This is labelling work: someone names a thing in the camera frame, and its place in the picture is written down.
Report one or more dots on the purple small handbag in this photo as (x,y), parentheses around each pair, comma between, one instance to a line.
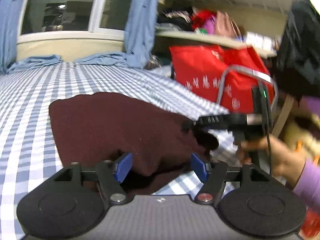
(209,25)

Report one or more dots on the blue star curtain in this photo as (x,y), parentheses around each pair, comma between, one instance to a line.
(139,35)
(10,17)

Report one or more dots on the dark maroon garment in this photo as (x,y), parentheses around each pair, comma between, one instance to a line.
(89,129)

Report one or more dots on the red clothing on shelf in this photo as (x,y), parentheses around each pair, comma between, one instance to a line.
(199,18)

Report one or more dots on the left blue star curtain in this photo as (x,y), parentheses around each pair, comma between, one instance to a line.
(10,17)

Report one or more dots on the red fabric tote bag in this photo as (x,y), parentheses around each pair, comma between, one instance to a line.
(199,69)

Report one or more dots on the person's right hand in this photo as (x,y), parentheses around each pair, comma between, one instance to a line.
(284,162)

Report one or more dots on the right blue star curtain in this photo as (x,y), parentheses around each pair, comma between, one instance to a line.
(139,35)

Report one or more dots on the purple sleeved right forearm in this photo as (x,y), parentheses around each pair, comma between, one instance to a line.
(308,188)

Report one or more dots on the white wall shelf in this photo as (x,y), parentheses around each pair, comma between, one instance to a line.
(213,39)

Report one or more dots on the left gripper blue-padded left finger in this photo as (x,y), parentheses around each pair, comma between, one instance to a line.
(122,166)

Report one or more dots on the blue white checked bedsheet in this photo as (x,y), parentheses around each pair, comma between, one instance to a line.
(28,153)

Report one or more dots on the chrome metal bed rail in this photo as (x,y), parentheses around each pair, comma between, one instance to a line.
(252,75)

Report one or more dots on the dark clothes pile on shelf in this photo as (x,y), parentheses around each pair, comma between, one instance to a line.
(180,18)

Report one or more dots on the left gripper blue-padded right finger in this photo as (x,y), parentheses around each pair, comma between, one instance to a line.
(201,168)

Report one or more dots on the pink leather handbag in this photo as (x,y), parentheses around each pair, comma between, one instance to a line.
(225,26)

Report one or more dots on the white framed window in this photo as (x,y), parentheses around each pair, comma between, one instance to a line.
(61,19)

